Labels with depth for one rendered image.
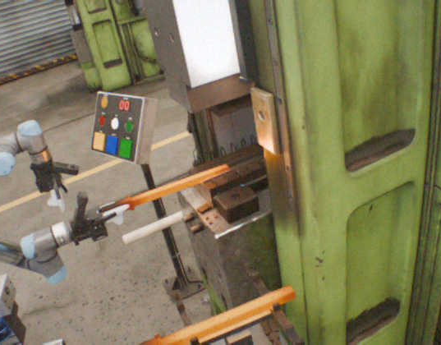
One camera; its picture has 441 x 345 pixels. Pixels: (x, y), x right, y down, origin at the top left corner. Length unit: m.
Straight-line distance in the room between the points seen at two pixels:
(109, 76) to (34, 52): 3.25
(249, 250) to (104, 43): 5.07
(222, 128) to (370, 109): 0.67
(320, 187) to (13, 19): 8.40
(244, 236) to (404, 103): 0.64
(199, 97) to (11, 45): 8.02
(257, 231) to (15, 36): 8.14
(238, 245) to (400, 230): 0.56
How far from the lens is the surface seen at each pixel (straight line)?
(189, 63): 1.18
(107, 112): 1.94
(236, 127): 1.67
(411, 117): 1.28
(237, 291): 1.51
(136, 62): 6.18
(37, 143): 1.59
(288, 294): 1.05
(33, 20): 9.14
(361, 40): 1.11
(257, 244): 1.43
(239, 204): 1.33
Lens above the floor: 1.74
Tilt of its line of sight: 31 degrees down
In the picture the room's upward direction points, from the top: 12 degrees counter-clockwise
